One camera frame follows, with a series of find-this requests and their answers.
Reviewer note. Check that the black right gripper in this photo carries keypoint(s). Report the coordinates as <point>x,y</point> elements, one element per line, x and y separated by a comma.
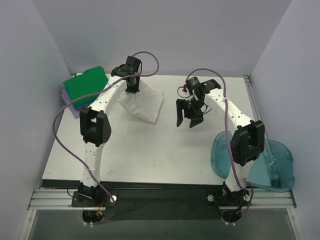
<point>188,110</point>

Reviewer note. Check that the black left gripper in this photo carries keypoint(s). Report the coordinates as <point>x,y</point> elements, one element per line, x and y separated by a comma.
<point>132,86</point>

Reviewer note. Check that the white t-shirt red print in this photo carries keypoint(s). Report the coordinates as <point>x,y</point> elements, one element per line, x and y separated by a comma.
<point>144,104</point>

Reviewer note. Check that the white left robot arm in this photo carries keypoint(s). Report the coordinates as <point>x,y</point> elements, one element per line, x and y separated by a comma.
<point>95,127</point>

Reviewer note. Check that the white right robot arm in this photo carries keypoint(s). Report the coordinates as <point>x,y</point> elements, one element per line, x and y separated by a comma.
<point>245,137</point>

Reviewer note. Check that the blue folded t-shirt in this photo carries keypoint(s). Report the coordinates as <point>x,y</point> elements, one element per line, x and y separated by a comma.
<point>79,107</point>

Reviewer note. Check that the teal plastic bin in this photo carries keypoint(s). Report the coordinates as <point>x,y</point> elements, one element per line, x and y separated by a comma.
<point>272,171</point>

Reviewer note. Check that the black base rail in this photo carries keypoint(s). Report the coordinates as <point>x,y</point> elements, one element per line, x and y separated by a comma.
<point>157,201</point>

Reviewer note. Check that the aluminium frame rail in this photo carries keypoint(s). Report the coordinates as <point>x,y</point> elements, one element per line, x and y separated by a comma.
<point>161,175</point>

